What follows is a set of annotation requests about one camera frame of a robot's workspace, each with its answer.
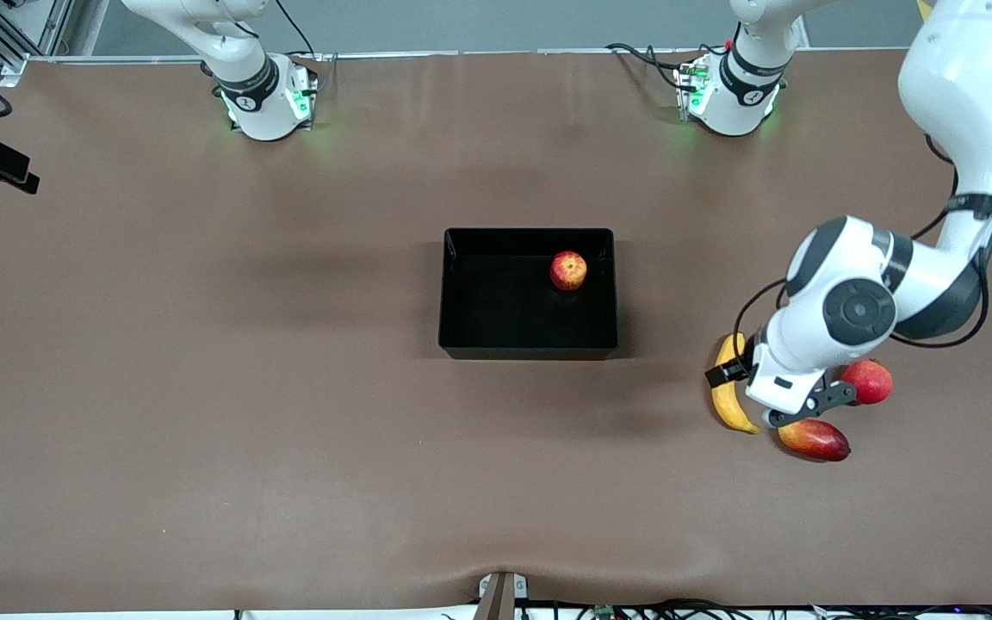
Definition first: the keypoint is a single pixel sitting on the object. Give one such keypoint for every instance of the yellow banana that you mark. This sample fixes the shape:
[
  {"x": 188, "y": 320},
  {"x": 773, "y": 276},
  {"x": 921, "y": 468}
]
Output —
[{"x": 727, "y": 409}]

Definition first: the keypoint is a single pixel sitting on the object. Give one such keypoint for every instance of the red yellow apple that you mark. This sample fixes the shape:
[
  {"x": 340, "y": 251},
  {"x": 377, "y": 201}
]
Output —
[{"x": 568, "y": 269}]

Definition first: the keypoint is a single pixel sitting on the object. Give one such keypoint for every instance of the black plastic box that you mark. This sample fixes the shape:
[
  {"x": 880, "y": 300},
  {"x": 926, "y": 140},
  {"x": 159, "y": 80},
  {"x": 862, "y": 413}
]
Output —
[{"x": 505, "y": 314}]

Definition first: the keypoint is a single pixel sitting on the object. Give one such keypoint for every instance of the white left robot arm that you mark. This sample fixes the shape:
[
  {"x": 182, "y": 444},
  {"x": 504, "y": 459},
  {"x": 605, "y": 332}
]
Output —
[{"x": 961, "y": 103}]

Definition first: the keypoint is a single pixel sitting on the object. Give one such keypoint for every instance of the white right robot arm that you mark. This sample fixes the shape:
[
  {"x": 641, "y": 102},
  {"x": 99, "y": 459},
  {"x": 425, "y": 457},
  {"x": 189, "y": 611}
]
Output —
[{"x": 246, "y": 77}]

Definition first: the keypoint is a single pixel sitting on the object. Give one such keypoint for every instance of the red yellow mango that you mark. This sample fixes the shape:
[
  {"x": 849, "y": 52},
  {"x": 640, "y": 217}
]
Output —
[{"x": 815, "y": 441}]

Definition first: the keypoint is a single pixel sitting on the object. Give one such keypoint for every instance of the red pomegranate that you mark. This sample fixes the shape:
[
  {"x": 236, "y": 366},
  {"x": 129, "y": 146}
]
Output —
[{"x": 871, "y": 381}]

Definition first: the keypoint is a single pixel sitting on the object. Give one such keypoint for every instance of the small green circuit board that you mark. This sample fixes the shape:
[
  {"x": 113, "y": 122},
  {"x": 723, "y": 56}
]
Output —
[{"x": 605, "y": 611}]

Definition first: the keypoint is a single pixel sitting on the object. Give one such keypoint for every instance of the brown table mat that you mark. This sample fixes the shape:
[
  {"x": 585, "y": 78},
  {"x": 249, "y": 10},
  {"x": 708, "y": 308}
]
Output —
[{"x": 289, "y": 430}]

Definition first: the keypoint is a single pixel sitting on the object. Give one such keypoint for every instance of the grey metal clamp bracket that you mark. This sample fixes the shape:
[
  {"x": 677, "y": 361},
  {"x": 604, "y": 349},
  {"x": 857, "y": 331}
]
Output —
[{"x": 500, "y": 594}]

